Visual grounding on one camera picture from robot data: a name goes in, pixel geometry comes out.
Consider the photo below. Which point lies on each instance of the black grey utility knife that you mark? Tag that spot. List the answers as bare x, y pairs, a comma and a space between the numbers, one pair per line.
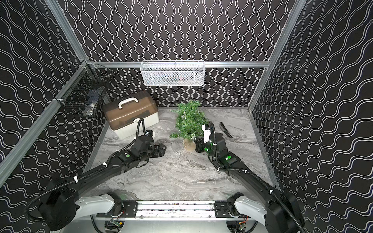
224, 129

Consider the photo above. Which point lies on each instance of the white wire mesh basket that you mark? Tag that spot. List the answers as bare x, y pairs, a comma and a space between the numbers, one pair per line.
173, 72

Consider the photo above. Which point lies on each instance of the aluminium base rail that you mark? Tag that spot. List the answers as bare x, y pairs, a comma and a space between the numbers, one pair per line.
178, 210

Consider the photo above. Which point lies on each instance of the brown lid white storage box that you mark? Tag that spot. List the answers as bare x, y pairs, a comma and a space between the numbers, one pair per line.
123, 115

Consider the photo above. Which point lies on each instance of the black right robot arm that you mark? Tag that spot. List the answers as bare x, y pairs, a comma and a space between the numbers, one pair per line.
277, 211

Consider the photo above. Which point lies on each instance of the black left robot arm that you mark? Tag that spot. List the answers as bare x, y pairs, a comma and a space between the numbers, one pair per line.
57, 205

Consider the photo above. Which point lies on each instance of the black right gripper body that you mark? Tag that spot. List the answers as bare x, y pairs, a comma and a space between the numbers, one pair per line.
203, 147

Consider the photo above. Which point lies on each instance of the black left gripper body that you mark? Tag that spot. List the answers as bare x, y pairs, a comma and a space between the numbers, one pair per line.
157, 150

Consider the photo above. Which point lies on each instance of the small green christmas tree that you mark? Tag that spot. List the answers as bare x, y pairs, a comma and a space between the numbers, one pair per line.
189, 121

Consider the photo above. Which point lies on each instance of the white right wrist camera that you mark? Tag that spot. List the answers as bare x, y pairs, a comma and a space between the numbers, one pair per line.
207, 133

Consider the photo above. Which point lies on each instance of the black wire mesh basket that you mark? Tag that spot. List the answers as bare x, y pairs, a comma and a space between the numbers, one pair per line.
88, 91

